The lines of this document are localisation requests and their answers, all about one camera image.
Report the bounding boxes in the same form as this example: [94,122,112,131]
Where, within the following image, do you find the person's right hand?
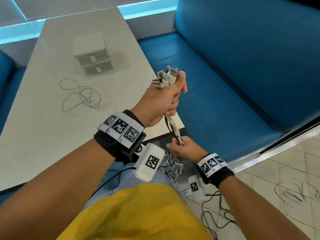
[166,136,208,164]

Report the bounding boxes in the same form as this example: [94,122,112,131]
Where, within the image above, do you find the person's left hand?
[131,71,188,128]

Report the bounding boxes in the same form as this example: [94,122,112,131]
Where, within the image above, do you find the black USB cable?
[151,77,185,183]

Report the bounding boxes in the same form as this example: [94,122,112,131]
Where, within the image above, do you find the white mini drawer box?
[72,32,114,76]

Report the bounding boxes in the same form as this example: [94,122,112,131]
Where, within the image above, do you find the person's left forearm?
[0,138,115,240]

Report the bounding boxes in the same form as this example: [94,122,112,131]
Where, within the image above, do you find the person's right forearm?
[219,176,310,240]

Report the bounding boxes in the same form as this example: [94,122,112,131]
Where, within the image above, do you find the black marker wristband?
[94,110,147,165]
[197,153,235,190]

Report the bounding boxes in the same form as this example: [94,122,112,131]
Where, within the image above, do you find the white charger on floor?
[201,191,238,240]

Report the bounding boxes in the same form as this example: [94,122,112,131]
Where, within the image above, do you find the blue jeans legs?
[82,162,184,210]

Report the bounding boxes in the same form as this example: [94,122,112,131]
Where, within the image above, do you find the yellow shirt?
[56,183,213,240]

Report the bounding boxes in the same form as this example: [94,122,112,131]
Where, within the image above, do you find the blue sofa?
[0,48,28,205]
[137,0,320,164]

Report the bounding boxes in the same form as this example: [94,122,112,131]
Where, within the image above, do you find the white roller blind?
[0,0,27,28]
[12,0,175,20]

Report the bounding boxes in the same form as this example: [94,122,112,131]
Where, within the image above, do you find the black camera cable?
[89,167,137,199]

